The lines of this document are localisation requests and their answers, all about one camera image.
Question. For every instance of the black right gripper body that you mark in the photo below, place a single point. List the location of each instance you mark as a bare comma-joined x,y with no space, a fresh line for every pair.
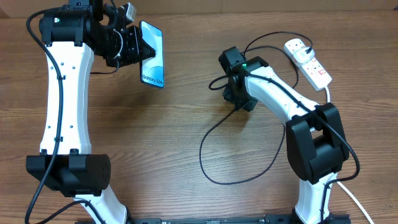
240,98

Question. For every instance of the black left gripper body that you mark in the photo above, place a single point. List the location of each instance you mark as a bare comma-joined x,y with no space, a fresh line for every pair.
122,49

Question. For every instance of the Samsung Galaxy smartphone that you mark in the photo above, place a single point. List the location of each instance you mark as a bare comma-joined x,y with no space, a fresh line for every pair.
152,64

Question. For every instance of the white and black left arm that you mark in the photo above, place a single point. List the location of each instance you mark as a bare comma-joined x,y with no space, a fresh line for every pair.
71,37

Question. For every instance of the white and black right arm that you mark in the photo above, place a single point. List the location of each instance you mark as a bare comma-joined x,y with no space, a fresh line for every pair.
314,133

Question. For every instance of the white charger adapter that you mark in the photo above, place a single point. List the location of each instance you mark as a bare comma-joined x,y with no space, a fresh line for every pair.
303,55

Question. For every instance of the white power strip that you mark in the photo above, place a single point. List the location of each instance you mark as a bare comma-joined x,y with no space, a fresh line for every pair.
313,71

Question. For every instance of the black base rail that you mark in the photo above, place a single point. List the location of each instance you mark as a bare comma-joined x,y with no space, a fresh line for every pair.
236,219

